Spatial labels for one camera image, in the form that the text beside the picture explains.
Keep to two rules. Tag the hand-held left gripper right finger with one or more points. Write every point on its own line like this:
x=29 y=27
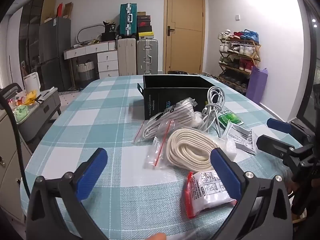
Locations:
x=225 y=175

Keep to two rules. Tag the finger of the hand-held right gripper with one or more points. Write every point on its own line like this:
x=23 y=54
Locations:
x=272 y=145
x=277 y=125

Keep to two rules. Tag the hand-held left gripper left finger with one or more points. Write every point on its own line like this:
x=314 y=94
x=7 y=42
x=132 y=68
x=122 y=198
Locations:
x=92 y=172

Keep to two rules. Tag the red white packet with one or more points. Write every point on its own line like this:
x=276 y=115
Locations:
x=205 y=192

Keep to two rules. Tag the white paper leaflet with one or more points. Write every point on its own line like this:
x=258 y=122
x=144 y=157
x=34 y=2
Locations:
x=241 y=136

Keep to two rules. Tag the green packet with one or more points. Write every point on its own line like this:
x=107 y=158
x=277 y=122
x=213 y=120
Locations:
x=228 y=117

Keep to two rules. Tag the black cardboard box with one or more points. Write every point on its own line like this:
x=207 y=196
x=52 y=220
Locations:
x=175 y=97

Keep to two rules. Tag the person's left hand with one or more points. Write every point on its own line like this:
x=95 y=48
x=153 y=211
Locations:
x=157 y=236

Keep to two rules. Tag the white foam wrap piece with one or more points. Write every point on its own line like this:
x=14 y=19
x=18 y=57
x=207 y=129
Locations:
x=228 y=150

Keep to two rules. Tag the purple bag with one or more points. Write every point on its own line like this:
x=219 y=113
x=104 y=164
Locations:
x=256 y=85

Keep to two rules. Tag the teal checked tablecloth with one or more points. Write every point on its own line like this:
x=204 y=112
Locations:
x=100 y=120

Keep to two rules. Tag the rows of assorted shoes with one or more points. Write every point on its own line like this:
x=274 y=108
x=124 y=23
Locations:
x=243 y=63

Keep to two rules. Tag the wooden shoe rack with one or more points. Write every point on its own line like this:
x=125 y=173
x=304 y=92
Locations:
x=255 y=55

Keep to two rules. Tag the grey side cabinet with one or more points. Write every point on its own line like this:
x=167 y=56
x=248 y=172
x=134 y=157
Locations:
x=42 y=115

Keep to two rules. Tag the dark glass sliding door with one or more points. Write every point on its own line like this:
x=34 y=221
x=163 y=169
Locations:
x=310 y=55

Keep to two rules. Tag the white drawer cabinet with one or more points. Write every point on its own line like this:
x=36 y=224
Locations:
x=10 y=167

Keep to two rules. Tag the pile of loose shoes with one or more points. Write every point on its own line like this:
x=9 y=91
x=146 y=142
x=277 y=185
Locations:
x=211 y=76

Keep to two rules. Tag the striped floor mat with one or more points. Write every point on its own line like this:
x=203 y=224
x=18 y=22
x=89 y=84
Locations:
x=70 y=92

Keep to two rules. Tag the green packaged item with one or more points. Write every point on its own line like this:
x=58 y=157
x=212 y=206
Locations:
x=22 y=110

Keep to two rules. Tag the yellow plastic bag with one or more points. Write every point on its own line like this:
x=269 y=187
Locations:
x=31 y=97

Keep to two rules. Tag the grey white laundry basket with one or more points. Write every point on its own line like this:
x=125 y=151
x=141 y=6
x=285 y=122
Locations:
x=85 y=72

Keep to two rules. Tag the white kettle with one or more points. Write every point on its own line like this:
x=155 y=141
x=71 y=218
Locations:
x=31 y=81

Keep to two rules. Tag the black trash bag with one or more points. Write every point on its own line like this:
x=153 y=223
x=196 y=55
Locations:
x=178 y=72

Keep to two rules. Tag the white desk with drawers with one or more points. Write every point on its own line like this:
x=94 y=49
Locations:
x=107 y=60

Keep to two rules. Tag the black office chair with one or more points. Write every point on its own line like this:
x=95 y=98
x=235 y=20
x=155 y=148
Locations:
x=10 y=90

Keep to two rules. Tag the beige suitcase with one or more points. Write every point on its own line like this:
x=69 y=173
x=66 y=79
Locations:
x=126 y=57

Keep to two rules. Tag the wooden door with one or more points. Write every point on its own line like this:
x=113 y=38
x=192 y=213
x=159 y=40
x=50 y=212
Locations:
x=185 y=42

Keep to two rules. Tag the grey refrigerator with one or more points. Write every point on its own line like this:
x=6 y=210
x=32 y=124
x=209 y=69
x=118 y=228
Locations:
x=55 y=50

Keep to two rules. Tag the silver suitcase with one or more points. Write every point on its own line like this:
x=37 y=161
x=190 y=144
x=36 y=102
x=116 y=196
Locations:
x=147 y=55

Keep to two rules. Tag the black gift bag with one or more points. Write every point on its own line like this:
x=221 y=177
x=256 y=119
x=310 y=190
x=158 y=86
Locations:
x=110 y=27

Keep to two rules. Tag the yellow black shoe box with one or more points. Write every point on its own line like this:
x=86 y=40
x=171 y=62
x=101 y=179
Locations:
x=145 y=35

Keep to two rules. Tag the dark glass cabinet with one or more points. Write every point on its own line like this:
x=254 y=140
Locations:
x=30 y=30

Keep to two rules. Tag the black red-logo shoe box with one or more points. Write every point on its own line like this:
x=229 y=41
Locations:
x=144 y=23

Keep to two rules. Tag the teal suitcase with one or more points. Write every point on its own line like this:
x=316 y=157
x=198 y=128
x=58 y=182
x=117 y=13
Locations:
x=125 y=17

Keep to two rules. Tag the red paper bag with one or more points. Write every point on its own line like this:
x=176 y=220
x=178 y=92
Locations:
x=59 y=11

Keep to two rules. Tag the small brown cardboard box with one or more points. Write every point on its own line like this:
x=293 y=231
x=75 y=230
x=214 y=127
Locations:
x=141 y=13

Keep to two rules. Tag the tall brown cardboard box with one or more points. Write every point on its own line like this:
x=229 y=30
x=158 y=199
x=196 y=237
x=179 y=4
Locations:
x=48 y=5

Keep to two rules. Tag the oval grey frame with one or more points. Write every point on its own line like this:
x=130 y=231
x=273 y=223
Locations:
x=90 y=25

